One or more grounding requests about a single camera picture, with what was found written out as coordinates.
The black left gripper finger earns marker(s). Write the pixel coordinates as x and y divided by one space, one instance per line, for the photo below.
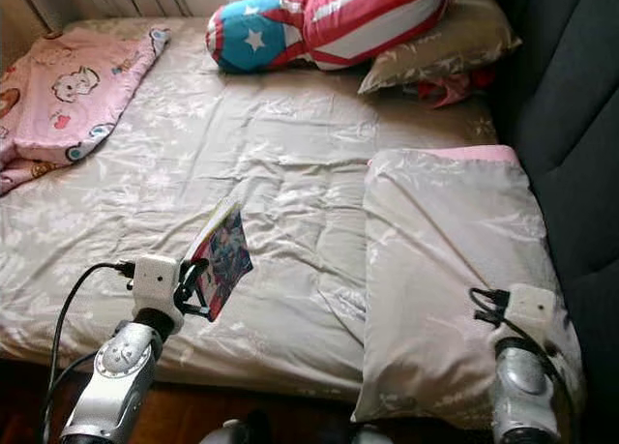
193 275

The colourful paperback comic book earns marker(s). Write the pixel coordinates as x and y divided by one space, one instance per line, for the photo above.
227 260

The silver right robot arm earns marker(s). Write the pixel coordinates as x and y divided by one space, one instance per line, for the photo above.
527 391

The beige floral satin bedspread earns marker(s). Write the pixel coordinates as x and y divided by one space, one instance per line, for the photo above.
251 144

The pink cartoon print blanket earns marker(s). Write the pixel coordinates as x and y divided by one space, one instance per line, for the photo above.
77 115

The robot right leg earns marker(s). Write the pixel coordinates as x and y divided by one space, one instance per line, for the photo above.
369 434

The large beige pillow pink edge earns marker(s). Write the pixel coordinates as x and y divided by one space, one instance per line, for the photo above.
435 270

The star and stripes bolster pillow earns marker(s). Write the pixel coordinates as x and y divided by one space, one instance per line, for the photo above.
377 23

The red crumpled cloth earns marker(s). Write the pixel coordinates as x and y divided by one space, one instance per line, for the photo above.
445 86

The small beige floral pillow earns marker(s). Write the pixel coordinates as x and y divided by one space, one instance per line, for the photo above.
474 43

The dark grey upholstered furniture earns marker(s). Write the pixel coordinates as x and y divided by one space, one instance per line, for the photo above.
561 105

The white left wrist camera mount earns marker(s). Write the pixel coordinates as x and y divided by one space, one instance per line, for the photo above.
155 284

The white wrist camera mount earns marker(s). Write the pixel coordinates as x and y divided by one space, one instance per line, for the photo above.
530 307
155 284

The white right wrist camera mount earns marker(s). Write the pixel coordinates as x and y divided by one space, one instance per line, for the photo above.
530 307

